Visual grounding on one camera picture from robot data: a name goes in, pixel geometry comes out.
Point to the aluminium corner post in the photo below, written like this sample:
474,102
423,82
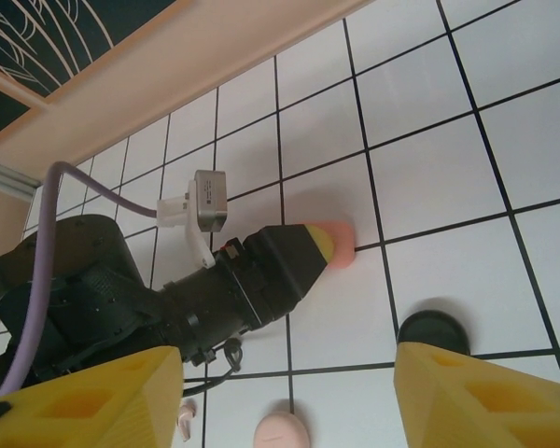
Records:
4,179

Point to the pale pink earbud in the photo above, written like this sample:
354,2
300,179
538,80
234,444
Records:
186,420

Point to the salmon earbud charging case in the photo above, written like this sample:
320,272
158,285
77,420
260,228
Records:
343,247

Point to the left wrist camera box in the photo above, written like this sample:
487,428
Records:
210,200

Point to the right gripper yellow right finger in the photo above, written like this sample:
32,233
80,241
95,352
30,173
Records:
485,406

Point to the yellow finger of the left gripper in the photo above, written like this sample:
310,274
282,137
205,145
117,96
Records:
294,266

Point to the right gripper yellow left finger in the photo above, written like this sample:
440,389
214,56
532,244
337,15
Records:
74,410

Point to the black round charging case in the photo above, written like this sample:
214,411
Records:
431,326

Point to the pale pink round charging case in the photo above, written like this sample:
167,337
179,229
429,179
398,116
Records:
280,431

